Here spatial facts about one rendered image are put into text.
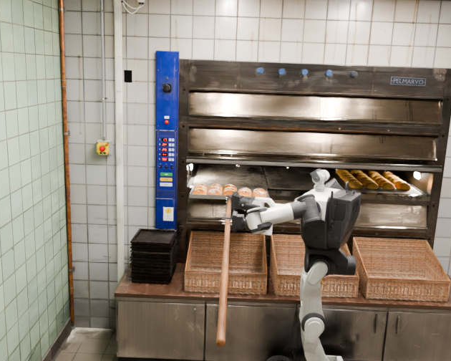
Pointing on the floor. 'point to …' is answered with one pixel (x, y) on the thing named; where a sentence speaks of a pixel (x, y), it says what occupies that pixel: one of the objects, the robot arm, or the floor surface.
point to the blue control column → (167, 104)
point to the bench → (281, 325)
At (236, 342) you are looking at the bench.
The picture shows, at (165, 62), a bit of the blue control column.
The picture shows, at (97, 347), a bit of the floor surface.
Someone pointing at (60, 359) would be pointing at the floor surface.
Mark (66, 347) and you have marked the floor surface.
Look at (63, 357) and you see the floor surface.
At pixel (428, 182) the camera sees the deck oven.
